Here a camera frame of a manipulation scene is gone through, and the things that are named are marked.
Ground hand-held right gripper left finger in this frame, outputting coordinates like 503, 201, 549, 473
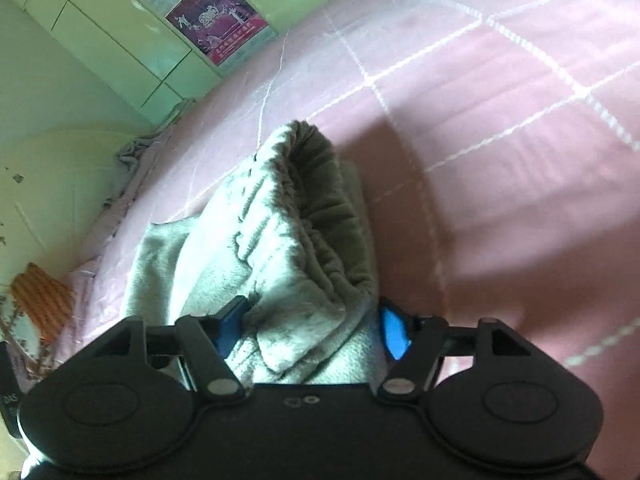
116, 295, 249, 404

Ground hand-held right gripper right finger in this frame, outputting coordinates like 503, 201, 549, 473
376, 296, 527, 404

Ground grey-green fleece pants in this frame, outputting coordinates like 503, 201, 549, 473
122, 120, 397, 387

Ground orange striped cloth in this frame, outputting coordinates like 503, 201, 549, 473
10, 262, 77, 345

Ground pink checked blanket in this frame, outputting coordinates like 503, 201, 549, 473
55, 0, 640, 480

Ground grey crumpled cloth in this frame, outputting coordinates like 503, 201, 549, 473
116, 97, 197, 171

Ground light green wardrobe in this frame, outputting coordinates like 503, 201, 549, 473
0, 0, 333, 126

